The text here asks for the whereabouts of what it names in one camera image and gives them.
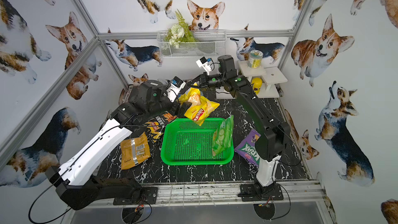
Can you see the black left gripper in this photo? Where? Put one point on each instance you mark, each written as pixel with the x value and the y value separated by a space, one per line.
pixel 181 96

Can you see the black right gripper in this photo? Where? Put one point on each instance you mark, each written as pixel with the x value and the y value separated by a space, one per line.
pixel 202 78

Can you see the yellow Lays chips bag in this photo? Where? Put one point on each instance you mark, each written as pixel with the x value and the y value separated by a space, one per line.
pixel 199 107

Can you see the black Lays chips bag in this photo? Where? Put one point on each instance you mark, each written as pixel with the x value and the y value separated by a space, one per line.
pixel 156 126

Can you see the green cucumber chips bag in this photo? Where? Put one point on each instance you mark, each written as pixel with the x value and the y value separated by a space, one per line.
pixel 222 137

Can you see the orange chips bag silver stripe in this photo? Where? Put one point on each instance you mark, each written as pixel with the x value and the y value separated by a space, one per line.
pixel 134 151

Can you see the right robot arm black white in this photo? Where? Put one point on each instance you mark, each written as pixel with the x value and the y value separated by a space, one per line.
pixel 274 134

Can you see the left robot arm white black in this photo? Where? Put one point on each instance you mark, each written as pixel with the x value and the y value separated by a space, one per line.
pixel 74 180

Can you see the green plastic basket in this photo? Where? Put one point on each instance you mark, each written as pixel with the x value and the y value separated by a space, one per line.
pixel 185 143

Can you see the yellow canister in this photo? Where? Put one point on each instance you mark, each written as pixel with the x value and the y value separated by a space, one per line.
pixel 256 84

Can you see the white tiered display shelf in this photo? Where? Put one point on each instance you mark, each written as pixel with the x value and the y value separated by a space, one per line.
pixel 270 76

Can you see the green and white artificial plant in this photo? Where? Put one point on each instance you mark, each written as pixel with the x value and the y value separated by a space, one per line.
pixel 179 33

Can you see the purple Krax snack bag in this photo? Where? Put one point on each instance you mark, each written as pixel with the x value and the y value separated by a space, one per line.
pixel 246 148

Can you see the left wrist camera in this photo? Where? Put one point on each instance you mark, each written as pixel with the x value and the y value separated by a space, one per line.
pixel 176 85

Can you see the white wire wall basket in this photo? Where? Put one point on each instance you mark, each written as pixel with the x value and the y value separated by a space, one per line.
pixel 208 44

